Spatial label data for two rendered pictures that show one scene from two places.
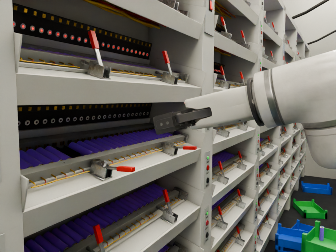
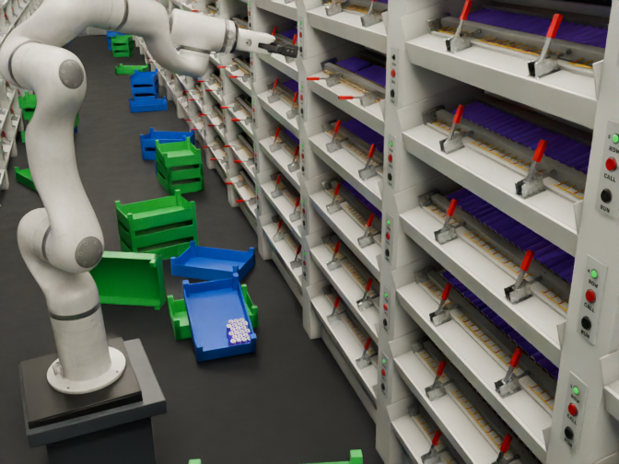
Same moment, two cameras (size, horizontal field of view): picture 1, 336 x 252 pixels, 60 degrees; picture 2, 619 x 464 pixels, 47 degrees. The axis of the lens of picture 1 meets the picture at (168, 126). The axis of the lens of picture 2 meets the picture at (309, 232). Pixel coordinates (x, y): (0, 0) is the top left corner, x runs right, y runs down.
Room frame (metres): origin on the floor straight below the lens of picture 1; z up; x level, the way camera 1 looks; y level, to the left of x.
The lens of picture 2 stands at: (1.86, -1.39, 1.31)
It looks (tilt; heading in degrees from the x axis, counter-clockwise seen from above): 23 degrees down; 133
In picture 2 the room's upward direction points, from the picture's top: 1 degrees counter-clockwise
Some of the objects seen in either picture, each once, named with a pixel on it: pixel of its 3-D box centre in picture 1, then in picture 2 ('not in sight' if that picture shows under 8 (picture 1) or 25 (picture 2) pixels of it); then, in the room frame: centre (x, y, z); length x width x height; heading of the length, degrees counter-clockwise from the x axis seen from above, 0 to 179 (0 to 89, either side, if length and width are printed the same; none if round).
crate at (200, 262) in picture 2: not in sight; (214, 261); (-0.31, 0.35, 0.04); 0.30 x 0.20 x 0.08; 25
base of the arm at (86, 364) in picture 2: not in sight; (81, 339); (0.42, -0.66, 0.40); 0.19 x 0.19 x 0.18
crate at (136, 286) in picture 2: not in sight; (122, 280); (-0.34, -0.07, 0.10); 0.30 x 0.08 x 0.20; 34
